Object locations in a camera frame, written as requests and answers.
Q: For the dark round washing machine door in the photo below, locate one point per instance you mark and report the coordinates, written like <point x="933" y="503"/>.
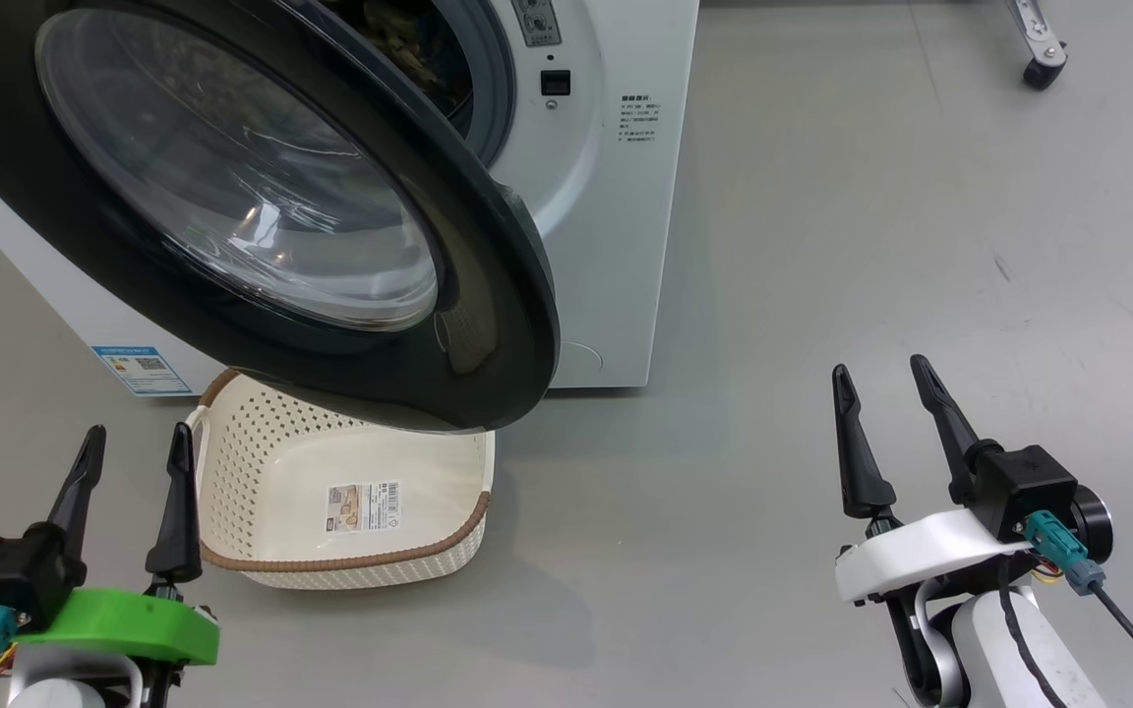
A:
<point x="498" y="324"/>

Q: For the printed instruction text label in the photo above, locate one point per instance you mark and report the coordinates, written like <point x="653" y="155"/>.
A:
<point x="640" y="118"/>

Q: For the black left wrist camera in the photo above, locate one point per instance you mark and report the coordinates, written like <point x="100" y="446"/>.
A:
<point x="6" y="580"/>

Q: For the black door lock socket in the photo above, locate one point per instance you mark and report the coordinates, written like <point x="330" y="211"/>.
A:
<point x="555" y="83"/>

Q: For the cream perforated laundry basket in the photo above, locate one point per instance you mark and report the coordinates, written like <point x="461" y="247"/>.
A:
<point x="281" y="531"/>

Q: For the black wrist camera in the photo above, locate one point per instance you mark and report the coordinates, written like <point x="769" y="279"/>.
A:
<point x="6" y="580"/>
<point x="1029" y="492"/>

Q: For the blue energy label sticker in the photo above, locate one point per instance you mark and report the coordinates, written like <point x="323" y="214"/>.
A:
<point x="141" y="370"/>

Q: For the basket product label sticker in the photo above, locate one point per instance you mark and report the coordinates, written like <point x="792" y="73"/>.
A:
<point x="363" y="506"/>

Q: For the white washing machine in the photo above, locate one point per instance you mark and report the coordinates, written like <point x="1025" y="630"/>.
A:
<point x="626" y="246"/>

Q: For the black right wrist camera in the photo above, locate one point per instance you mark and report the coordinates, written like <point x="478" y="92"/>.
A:
<point x="1029" y="492"/>

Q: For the round drain filter cover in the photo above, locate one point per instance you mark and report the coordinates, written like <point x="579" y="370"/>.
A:
<point x="581" y="364"/>

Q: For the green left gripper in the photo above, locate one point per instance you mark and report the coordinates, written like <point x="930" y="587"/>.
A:
<point x="124" y="624"/>

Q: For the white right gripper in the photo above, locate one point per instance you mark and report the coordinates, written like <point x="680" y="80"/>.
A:
<point x="921" y="556"/>

